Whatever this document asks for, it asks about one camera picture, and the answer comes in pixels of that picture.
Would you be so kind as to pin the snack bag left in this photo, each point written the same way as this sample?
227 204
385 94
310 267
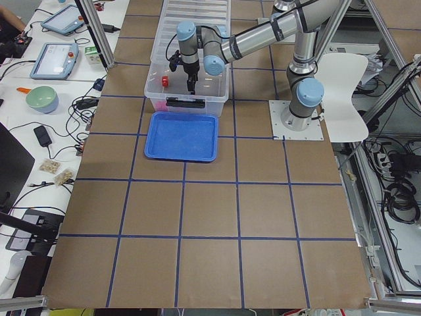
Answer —
50 166

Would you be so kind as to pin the green white carton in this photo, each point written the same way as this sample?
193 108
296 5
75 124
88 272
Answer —
92 56

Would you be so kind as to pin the snack bag right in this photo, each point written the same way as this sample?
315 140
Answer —
63 177

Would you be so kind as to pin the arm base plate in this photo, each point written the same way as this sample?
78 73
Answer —
286 126

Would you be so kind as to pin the black phone on table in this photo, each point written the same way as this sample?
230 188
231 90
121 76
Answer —
42 136

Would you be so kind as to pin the aluminium frame post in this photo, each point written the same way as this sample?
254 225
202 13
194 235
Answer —
95 28

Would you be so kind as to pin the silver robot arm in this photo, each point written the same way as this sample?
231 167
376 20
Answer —
207 47

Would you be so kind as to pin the far teach pendant tablet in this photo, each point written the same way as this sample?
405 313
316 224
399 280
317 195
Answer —
65 21

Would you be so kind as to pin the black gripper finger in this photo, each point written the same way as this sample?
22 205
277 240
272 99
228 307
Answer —
195 79
190 84

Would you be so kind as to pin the blue plastic tray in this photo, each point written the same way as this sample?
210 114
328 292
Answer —
182 137

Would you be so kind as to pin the red block middle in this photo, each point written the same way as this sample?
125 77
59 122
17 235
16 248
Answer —
165 81

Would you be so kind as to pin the near teach pendant tablet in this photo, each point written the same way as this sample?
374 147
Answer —
55 61

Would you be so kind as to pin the clear plastic storage box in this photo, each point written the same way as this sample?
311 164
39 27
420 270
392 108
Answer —
211 92

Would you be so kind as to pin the white plastic chair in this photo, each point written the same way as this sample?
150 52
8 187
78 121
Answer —
340 74

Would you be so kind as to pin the green and blue bowl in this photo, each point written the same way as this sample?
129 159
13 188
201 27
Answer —
43 99

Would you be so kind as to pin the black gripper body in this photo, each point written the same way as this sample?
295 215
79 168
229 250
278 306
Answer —
191 68

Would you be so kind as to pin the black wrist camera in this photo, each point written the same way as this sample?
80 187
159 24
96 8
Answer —
175 60

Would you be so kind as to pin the teach pendant tablet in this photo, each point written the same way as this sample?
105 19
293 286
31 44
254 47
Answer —
55 61
65 21

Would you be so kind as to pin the snack bag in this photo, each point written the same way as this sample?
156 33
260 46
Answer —
50 166
63 177

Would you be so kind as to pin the black power adapter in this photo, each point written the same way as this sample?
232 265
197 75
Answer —
108 28

